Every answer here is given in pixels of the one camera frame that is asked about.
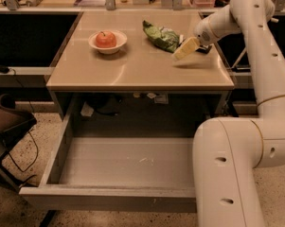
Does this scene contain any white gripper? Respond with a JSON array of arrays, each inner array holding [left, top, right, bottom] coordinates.
[[172, 16, 224, 61]]

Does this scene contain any green chip bag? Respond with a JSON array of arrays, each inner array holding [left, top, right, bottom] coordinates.
[[142, 21, 180, 53]]

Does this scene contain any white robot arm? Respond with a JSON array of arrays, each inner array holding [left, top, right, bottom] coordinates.
[[173, 0, 285, 227]]

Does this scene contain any open grey drawer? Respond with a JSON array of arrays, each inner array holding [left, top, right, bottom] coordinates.
[[20, 104, 209, 213]]

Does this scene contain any black device under stick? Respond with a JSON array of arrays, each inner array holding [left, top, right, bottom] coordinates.
[[235, 65, 251, 73]]

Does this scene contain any beige top cabinet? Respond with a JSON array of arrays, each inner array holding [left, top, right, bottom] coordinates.
[[46, 9, 234, 120]]

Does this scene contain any white ceramic bowl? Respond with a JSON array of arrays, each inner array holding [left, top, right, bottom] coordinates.
[[88, 30, 127, 55]]

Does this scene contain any red apple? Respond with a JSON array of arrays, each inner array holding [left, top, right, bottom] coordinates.
[[96, 31, 116, 48]]

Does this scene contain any black device on ledge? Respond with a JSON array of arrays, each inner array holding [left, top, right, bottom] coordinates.
[[0, 65, 9, 74]]

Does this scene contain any brown office chair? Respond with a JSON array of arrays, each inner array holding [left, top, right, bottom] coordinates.
[[0, 94, 37, 192]]

